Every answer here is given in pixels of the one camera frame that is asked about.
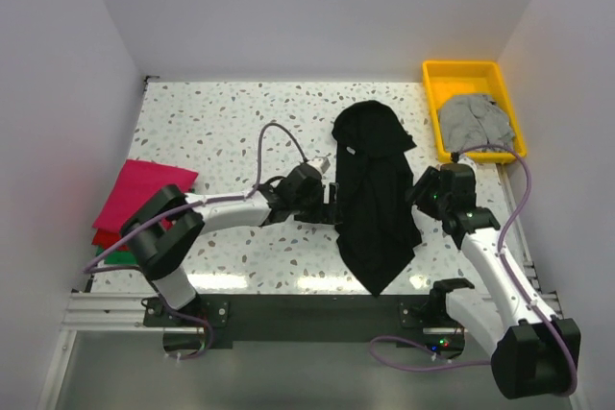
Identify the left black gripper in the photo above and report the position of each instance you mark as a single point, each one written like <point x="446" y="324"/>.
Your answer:
<point x="324" y="213"/>

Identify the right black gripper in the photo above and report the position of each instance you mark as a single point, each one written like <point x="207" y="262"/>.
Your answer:
<point x="418" y="193"/>

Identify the black t shirt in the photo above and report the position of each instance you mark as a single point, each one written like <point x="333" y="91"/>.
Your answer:
<point x="377" y="234"/>

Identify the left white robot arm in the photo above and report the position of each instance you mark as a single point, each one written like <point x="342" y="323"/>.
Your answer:
<point x="161" y="233"/>

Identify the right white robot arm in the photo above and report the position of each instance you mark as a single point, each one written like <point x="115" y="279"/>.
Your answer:
<point x="532" y="350"/>

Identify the grey t shirt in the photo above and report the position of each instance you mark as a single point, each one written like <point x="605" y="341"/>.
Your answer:
<point x="470" y="120"/>

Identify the yellow plastic bin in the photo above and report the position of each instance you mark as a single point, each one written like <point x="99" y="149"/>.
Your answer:
<point x="444" y="79"/>

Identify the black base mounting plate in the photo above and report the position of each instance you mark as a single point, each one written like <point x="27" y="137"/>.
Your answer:
<point x="328" y="319"/>

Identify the pink folded t shirt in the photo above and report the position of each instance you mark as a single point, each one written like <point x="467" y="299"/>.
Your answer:
<point x="136" y="183"/>

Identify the green folded t shirt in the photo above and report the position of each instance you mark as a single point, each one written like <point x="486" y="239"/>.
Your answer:
<point x="120" y="256"/>

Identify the red folded t shirt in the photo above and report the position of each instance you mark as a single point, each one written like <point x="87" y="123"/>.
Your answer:
<point x="105" y="236"/>

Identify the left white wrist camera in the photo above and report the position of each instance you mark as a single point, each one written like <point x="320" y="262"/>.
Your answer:
<point x="320" y="164"/>

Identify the aluminium frame rail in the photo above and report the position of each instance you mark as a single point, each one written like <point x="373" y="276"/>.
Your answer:
<point x="119" y="307"/>

